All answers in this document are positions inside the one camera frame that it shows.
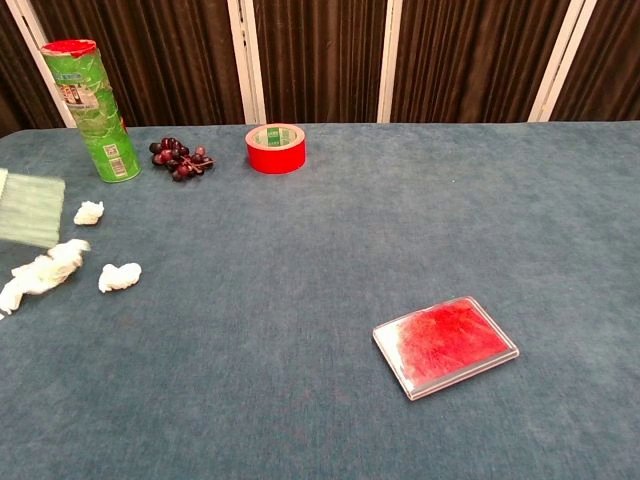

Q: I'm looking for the mint green hand brush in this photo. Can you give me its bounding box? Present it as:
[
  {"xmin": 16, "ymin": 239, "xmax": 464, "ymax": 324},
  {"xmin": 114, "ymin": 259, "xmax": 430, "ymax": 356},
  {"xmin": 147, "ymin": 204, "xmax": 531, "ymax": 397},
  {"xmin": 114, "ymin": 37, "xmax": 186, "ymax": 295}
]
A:
[{"xmin": 0, "ymin": 168, "xmax": 67, "ymax": 249}]

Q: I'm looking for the blue felt table cover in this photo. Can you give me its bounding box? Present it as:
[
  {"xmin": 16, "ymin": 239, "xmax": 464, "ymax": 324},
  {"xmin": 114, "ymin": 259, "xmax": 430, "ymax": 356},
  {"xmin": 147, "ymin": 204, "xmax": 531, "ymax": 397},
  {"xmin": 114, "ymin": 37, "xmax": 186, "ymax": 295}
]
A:
[{"xmin": 0, "ymin": 119, "xmax": 640, "ymax": 480}]

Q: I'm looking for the red tape roll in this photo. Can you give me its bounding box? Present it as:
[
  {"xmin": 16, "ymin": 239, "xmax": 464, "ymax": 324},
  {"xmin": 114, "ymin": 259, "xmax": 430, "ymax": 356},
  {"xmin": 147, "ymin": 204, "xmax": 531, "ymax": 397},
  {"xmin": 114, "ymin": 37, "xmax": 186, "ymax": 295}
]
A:
[{"xmin": 244, "ymin": 122, "xmax": 307, "ymax": 175}]

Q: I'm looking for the clear case with red feather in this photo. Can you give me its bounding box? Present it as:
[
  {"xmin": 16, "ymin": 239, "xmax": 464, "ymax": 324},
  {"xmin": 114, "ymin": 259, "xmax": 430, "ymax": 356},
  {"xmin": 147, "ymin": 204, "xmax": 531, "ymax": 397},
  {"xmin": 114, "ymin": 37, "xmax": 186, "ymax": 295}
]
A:
[{"xmin": 372, "ymin": 295, "xmax": 521, "ymax": 403}]

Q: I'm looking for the dark red grape bunch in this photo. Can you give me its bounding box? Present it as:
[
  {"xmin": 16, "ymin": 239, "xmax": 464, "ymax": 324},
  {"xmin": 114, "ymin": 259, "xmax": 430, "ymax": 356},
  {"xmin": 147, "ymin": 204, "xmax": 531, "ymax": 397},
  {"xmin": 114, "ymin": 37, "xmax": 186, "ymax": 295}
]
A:
[{"xmin": 148, "ymin": 137, "xmax": 216, "ymax": 183}]

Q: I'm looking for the brown pleated curtain panel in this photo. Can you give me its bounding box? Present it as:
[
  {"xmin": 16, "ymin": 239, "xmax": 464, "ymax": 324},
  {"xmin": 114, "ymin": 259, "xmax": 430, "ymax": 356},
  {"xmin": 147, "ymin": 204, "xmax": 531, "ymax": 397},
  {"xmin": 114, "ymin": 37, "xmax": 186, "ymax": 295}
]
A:
[
  {"xmin": 389, "ymin": 0, "xmax": 572, "ymax": 124},
  {"xmin": 29, "ymin": 0, "xmax": 247, "ymax": 129},
  {"xmin": 548, "ymin": 0, "xmax": 640, "ymax": 122},
  {"xmin": 0, "ymin": 0, "xmax": 66, "ymax": 139},
  {"xmin": 252, "ymin": 0, "xmax": 389, "ymax": 125}
]

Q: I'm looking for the green chip can red lid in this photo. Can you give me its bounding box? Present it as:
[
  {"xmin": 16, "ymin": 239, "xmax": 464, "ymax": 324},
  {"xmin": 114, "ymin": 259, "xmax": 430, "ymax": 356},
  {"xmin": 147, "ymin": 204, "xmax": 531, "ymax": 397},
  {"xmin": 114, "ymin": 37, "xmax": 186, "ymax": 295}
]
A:
[{"xmin": 39, "ymin": 38, "xmax": 143, "ymax": 184}]

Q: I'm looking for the white screen frame post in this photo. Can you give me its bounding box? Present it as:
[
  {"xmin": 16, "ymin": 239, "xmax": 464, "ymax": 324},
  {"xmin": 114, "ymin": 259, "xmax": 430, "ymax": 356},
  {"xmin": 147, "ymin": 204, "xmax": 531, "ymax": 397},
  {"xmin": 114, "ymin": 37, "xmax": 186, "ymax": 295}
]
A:
[
  {"xmin": 226, "ymin": 0, "xmax": 267, "ymax": 125},
  {"xmin": 376, "ymin": 0, "xmax": 404, "ymax": 124},
  {"xmin": 5, "ymin": 0, "xmax": 77, "ymax": 129},
  {"xmin": 527, "ymin": 0, "xmax": 599, "ymax": 123}
]

